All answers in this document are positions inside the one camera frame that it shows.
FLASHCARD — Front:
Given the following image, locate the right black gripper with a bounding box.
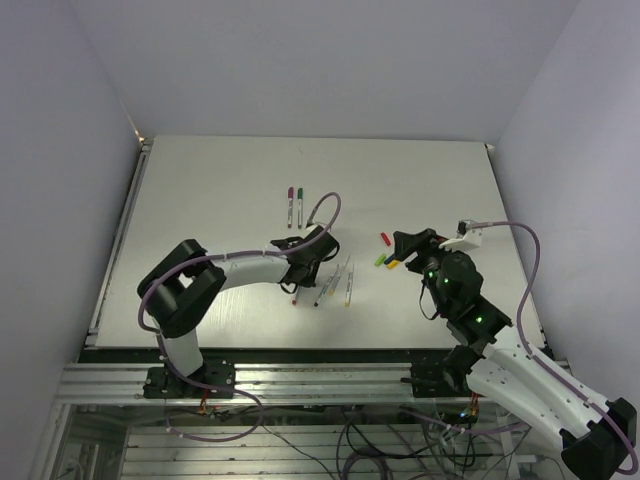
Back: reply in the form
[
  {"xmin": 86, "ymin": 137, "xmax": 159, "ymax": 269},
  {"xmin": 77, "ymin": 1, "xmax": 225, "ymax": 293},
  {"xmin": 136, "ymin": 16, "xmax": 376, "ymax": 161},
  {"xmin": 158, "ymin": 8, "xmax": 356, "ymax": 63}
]
[{"xmin": 394, "ymin": 228, "xmax": 463, "ymax": 314}]

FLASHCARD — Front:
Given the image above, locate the green capped pen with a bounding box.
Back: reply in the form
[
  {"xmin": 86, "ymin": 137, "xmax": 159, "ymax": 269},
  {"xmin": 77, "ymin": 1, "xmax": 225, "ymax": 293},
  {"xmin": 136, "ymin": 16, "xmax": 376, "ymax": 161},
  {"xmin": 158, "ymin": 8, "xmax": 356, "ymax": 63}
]
[{"xmin": 296, "ymin": 187, "xmax": 304, "ymax": 229}]

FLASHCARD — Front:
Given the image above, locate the purple pen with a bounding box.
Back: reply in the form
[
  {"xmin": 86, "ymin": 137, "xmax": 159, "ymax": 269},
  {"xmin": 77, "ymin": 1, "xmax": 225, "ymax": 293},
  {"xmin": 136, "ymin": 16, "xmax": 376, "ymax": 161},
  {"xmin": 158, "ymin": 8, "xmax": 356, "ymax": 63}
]
[{"xmin": 287, "ymin": 186, "xmax": 294, "ymax": 229}]

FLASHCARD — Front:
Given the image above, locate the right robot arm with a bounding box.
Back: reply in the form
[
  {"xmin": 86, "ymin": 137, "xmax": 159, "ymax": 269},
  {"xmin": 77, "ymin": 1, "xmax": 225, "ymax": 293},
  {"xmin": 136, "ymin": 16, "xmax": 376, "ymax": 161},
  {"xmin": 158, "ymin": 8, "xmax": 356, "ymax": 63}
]
[{"xmin": 393, "ymin": 221, "xmax": 639, "ymax": 479}]

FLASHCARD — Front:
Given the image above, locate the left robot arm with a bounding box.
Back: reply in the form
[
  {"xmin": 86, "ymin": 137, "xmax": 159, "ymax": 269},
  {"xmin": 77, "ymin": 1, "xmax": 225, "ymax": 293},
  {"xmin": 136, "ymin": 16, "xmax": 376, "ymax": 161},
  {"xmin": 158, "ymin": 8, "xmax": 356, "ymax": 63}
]
[{"xmin": 137, "ymin": 224, "xmax": 340, "ymax": 397}]

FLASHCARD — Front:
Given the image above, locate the dark blue pen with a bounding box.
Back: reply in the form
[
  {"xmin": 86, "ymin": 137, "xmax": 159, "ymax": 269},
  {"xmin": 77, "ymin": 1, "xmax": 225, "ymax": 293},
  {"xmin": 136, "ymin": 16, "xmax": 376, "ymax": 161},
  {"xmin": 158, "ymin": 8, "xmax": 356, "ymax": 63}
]
[{"xmin": 313, "ymin": 264, "xmax": 340, "ymax": 307}]

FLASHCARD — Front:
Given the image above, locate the orange pen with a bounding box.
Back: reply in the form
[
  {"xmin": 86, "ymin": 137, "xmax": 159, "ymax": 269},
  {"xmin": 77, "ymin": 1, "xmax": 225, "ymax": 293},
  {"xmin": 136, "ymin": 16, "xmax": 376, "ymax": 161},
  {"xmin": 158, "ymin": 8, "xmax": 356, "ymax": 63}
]
[{"xmin": 329, "ymin": 255, "xmax": 350, "ymax": 296}]

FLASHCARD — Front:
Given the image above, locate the yellow pen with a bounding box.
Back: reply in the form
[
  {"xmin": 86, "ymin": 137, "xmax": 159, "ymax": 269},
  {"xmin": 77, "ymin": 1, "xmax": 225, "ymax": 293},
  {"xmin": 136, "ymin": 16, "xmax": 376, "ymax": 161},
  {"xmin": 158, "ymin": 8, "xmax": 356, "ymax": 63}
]
[{"xmin": 344, "ymin": 263, "xmax": 355, "ymax": 307}]

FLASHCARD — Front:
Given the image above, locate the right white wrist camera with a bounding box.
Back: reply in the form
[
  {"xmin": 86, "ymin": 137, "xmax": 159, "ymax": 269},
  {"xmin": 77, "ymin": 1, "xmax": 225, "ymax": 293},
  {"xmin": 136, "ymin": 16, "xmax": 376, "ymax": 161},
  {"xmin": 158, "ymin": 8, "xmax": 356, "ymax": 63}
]
[{"xmin": 439, "ymin": 220, "xmax": 483, "ymax": 252}]

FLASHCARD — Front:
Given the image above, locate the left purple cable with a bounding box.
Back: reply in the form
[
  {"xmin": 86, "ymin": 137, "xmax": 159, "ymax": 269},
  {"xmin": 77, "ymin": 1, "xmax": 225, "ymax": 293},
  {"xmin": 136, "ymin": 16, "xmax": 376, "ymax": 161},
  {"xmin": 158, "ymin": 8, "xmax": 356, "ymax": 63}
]
[{"xmin": 137, "ymin": 191, "xmax": 344, "ymax": 443}]

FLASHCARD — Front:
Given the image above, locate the purple cable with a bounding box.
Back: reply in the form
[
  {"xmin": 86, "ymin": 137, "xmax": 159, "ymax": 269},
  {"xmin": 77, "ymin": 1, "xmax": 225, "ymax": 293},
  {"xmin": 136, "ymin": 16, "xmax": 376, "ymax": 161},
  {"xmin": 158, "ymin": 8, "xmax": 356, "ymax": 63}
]
[
  {"xmin": 137, "ymin": 191, "xmax": 344, "ymax": 443},
  {"xmin": 399, "ymin": 219, "xmax": 639, "ymax": 475}
]

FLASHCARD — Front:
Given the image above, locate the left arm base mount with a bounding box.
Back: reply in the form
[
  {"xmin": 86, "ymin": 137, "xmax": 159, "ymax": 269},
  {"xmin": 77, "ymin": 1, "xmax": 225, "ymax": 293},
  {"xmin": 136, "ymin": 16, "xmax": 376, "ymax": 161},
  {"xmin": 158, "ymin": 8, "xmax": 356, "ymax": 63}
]
[{"xmin": 143, "ymin": 357, "xmax": 236, "ymax": 400}]

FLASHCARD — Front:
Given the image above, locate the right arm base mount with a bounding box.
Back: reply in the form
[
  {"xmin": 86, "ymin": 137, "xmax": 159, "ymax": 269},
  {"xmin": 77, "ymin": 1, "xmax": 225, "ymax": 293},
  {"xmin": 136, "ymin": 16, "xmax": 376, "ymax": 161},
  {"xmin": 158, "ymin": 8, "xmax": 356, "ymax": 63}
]
[{"xmin": 400, "ymin": 345, "xmax": 482, "ymax": 398}]

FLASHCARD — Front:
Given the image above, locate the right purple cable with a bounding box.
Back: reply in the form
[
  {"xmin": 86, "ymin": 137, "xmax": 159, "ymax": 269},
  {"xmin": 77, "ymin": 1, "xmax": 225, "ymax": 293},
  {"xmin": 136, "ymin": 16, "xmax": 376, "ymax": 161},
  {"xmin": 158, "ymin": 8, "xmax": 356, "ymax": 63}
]
[{"xmin": 399, "ymin": 219, "xmax": 639, "ymax": 475}]

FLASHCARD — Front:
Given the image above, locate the aluminium frame rail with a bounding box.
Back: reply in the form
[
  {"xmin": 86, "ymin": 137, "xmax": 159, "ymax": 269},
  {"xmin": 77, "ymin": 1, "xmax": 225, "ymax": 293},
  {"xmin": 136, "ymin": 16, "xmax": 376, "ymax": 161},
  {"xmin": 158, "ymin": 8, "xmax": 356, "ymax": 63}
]
[{"xmin": 56, "ymin": 363, "xmax": 413, "ymax": 406}]

